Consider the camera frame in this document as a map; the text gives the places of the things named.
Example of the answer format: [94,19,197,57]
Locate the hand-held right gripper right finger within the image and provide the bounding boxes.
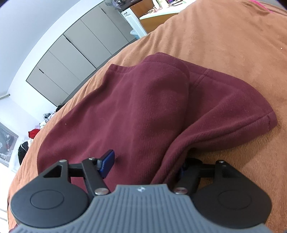
[174,158,241,195]

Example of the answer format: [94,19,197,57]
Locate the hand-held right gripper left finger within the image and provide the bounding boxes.
[43,150,115,198]

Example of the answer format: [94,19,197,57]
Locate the maroon pants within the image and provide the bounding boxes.
[36,52,277,186]

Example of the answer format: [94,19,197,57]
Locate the pile of clothes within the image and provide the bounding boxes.
[28,103,65,140]

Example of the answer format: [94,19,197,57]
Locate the black bag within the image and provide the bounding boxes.
[17,141,34,165]

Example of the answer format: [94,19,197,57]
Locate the grey framed picture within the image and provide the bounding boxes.
[0,122,19,167]

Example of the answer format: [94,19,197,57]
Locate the grey wardrobe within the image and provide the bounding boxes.
[26,3,137,107]

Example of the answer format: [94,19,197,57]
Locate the brown fleece blanket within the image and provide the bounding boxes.
[7,0,287,233]

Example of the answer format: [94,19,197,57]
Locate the white cabinet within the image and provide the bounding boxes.
[121,10,148,41]

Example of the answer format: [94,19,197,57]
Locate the cluttered white desk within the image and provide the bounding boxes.
[129,0,195,34]

